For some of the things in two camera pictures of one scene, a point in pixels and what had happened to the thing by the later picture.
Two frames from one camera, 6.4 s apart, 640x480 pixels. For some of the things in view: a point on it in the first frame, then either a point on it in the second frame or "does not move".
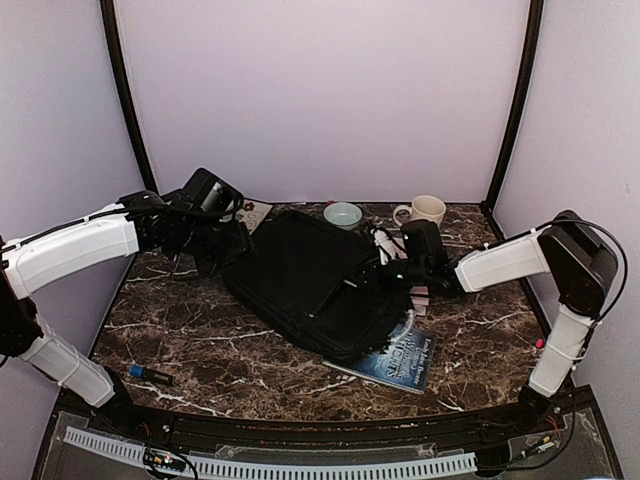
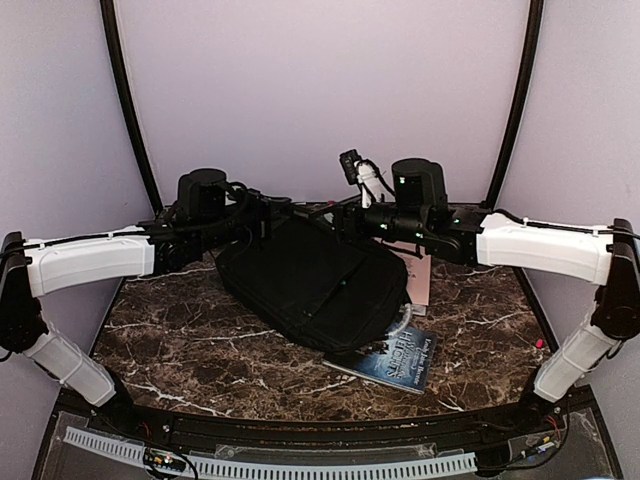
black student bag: [292, 276] does not move
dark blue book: [405, 362] does not move
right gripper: [373, 274] to [344, 214]
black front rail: [325, 431] does not move
